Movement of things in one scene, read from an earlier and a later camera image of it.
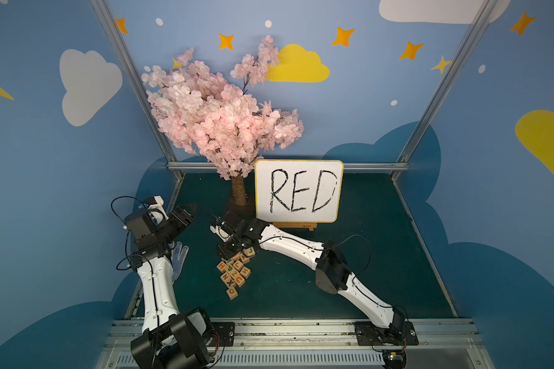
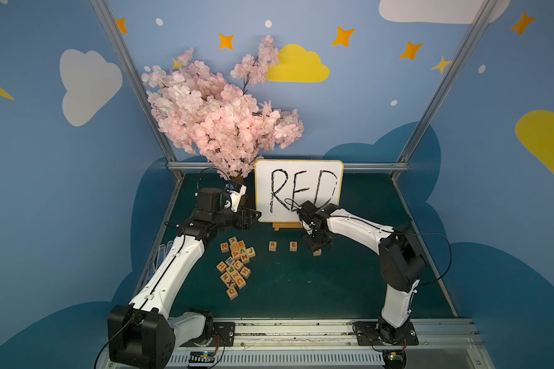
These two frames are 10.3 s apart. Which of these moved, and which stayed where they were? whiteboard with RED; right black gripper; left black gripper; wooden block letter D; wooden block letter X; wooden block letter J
Moved: right black gripper; left black gripper
Stayed: wooden block letter X; whiteboard with RED; wooden block letter J; wooden block letter D
